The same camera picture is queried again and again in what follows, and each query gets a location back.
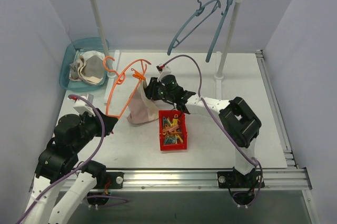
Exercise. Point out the pile of colourful clothespins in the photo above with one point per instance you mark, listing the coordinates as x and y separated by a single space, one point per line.
172 130

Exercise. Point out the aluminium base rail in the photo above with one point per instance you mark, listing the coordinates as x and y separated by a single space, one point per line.
185 180

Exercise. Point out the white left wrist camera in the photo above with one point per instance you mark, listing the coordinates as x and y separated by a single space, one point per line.
81 106

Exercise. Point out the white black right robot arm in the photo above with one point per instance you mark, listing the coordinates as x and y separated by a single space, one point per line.
234 117

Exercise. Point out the teal plastic basket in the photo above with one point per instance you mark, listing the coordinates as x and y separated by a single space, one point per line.
80 45

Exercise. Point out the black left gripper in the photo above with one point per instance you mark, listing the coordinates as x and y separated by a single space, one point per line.
97 122

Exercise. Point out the folded cloths in basket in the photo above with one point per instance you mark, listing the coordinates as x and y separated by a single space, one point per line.
88 67

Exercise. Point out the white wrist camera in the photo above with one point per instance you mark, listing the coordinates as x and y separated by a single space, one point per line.
163 70
81 106

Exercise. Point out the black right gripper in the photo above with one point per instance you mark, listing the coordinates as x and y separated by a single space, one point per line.
151 89

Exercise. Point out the pink beige underwear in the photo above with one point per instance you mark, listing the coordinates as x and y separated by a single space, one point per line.
142 110

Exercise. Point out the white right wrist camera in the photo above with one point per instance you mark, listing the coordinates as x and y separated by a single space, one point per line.
163 70

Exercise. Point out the teal hanger outer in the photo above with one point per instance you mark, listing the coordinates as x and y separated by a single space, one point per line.
218 30

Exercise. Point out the red plastic bin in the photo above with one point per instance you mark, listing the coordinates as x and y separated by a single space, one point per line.
170 113

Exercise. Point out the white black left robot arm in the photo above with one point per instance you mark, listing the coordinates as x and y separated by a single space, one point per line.
55 164

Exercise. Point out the orange clothespin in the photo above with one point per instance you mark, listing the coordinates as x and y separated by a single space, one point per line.
138 75

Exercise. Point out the white metal clothes rack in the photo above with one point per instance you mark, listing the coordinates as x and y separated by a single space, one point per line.
167 25

